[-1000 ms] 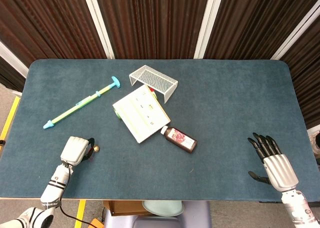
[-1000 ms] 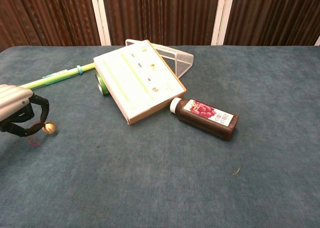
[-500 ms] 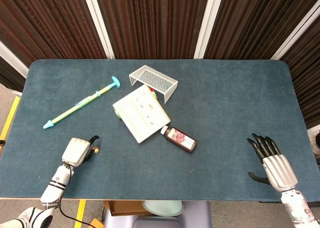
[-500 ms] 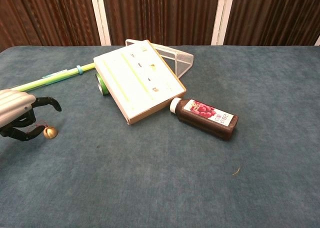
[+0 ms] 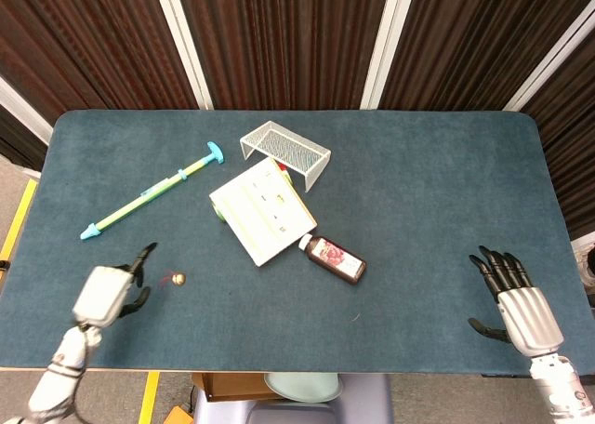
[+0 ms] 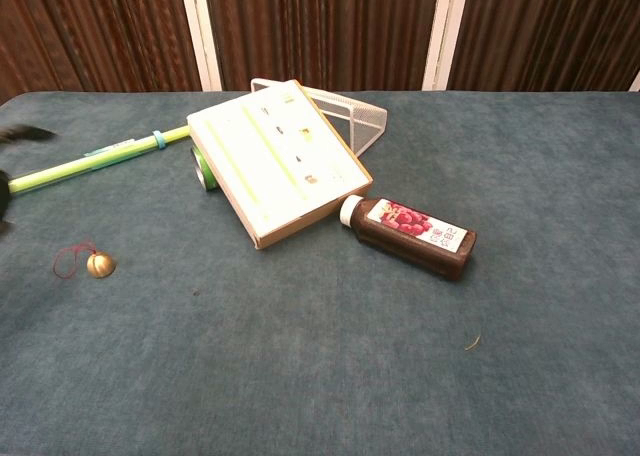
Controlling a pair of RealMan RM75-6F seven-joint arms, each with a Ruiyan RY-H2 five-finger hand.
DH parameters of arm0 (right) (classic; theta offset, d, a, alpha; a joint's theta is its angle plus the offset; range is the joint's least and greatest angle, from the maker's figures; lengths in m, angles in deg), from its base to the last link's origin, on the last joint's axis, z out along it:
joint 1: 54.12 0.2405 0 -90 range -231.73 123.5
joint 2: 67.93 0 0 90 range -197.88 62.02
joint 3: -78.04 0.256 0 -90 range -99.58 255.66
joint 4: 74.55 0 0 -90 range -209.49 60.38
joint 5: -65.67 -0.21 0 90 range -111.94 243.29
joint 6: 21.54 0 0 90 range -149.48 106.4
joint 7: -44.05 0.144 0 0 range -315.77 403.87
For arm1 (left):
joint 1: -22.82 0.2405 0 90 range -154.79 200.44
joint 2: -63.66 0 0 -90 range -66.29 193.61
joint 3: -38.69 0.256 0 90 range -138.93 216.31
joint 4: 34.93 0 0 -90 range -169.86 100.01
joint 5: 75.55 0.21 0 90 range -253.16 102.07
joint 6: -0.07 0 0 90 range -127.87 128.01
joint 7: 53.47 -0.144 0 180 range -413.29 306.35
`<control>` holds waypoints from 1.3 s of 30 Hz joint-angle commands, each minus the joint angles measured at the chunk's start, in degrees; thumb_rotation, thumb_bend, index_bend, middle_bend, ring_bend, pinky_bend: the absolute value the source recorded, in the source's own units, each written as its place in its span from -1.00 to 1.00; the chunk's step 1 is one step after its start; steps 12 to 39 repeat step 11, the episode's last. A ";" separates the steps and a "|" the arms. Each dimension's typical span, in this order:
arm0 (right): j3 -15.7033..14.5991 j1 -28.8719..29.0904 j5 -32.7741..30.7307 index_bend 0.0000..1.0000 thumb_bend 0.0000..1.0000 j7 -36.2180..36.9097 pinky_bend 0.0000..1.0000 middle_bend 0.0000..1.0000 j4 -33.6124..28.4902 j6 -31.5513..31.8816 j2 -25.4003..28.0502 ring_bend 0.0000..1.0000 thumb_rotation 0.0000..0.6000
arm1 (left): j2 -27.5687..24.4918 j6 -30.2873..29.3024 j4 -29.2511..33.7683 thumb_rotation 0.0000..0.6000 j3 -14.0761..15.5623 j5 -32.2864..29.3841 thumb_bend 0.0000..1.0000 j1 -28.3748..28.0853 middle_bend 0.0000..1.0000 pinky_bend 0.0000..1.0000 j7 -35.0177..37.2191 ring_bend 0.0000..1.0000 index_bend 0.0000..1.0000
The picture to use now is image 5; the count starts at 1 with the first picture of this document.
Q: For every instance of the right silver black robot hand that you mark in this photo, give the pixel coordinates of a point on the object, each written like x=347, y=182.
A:
x=530, y=319

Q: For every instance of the pale green plastic basin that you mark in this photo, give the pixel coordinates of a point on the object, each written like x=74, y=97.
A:
x=302, y=387

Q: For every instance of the brown juice bottle white cap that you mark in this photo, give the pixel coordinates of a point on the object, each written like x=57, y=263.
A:
x=337, y=259

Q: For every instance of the orange flat item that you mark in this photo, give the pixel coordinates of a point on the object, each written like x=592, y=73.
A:
x=179, y=417

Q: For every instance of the small thin thread scrap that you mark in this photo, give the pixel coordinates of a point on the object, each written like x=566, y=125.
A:
x=357, y=318

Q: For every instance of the white screen frame post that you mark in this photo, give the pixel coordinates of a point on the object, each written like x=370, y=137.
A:
x=387, y=47
x=25, y=112
x=548, y=70
x=185, y=47

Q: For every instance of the green blue toy water pump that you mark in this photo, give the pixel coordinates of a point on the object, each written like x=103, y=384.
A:
x=139, y=201

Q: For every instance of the red and green small item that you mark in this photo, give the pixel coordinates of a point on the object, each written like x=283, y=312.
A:
x=281, y=166

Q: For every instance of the white flat cardboard box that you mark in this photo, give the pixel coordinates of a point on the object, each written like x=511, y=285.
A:
x=260, y=215

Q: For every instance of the brown pleated screen panel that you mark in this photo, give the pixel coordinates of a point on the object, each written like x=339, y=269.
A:
x=288, y=38
x=572, y=117
x=465, y=38
x=93, y=38
x=14, y=136

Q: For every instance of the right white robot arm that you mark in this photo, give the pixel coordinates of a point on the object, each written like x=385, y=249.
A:
x=562, y=387

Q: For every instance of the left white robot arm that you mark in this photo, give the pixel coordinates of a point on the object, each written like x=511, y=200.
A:
x=51, y=387

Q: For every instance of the teal felt table mat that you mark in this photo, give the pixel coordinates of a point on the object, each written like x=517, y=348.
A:
x=418, y=210

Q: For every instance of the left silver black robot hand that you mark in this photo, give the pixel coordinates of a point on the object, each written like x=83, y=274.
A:
x=102, y=296

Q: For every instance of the brown cardboard box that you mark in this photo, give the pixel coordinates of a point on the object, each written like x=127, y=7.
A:
x=232, y=387

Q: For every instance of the grey white round device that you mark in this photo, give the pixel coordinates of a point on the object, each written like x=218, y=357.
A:
x=586, y=266

